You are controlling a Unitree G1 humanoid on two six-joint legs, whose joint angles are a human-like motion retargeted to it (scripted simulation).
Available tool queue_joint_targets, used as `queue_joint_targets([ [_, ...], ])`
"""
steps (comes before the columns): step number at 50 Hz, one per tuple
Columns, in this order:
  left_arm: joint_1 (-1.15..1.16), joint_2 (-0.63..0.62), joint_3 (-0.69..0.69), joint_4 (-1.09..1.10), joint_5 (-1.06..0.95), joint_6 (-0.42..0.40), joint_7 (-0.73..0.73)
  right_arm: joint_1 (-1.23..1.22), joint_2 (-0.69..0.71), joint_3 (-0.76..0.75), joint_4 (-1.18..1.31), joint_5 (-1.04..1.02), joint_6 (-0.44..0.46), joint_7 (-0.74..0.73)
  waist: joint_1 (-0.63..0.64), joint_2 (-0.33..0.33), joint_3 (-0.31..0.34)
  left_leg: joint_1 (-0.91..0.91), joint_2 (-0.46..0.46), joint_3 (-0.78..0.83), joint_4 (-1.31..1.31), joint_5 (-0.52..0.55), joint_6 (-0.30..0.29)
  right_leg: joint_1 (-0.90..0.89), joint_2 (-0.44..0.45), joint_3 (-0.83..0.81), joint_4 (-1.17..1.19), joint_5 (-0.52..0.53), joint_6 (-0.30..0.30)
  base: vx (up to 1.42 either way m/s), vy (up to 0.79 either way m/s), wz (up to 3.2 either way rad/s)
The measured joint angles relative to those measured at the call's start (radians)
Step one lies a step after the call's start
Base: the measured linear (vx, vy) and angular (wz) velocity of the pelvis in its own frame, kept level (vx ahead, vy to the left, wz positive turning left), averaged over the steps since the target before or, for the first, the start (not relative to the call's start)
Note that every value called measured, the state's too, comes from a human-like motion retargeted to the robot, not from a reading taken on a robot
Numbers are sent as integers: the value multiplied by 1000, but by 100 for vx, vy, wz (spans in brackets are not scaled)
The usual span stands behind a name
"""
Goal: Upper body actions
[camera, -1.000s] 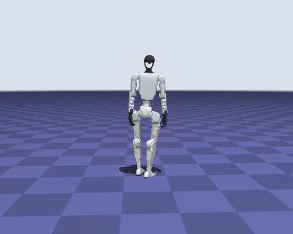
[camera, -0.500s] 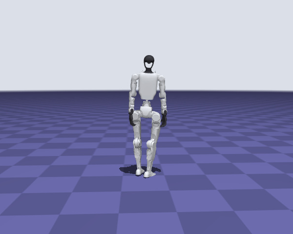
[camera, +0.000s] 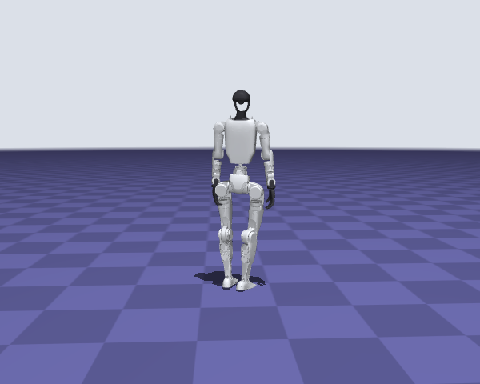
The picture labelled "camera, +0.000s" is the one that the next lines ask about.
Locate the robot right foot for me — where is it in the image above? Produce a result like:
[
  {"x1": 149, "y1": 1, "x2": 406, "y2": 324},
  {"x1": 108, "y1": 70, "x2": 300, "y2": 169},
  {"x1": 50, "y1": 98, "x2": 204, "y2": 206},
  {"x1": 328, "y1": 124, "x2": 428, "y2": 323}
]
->
[{"x1": 236, "y1": 279, "x2": 256, "y2": 290}]

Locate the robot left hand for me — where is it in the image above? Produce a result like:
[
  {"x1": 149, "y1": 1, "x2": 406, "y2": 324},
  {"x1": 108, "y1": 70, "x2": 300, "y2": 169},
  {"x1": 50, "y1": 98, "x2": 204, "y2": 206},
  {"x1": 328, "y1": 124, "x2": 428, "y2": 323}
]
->
[{"x1": 211, "y1": 179, "x2": 222, "y2": 206}]

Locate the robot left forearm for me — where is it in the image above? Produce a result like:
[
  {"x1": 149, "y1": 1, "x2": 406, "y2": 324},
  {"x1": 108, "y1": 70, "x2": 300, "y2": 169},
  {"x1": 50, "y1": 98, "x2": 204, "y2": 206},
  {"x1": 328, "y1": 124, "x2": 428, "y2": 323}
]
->
[{"x1": 211, "y1": 150, "x2": 222, "y2": 184}]

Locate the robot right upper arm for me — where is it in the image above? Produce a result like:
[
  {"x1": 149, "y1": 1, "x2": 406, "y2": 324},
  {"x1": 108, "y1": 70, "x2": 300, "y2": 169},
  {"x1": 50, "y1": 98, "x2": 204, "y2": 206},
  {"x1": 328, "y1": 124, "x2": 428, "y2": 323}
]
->
[{"x1": 255, "y1": 121, "x2": 270, "y2": 160}]

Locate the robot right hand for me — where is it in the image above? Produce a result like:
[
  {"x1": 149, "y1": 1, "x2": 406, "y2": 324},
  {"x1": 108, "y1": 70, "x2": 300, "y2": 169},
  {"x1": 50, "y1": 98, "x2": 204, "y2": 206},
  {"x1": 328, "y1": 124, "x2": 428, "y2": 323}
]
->
[{"x1": 265, "y1": 180, "x2": 276, "y2": 209}]

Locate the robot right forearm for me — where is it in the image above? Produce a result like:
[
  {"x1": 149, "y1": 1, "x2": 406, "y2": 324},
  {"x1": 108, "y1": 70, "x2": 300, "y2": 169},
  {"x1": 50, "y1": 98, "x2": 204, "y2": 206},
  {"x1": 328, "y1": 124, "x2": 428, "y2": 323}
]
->
[{"x1": 263, "y1": 150, "x2": 276, "y2": 186}]

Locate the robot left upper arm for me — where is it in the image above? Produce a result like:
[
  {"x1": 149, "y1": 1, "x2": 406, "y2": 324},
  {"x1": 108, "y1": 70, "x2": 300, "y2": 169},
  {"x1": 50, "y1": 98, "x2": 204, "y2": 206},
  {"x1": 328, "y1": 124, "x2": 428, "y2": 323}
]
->
[{"x1": 214, "y1": 121, "x2": 226, "y2": 159}]

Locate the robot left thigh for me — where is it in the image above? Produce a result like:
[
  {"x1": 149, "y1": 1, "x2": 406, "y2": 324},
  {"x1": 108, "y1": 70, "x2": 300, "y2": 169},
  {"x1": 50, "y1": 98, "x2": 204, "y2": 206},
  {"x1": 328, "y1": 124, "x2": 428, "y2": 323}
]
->
[{"x1": 215, "y1": 180, "x2": 233, "y2": 242}]

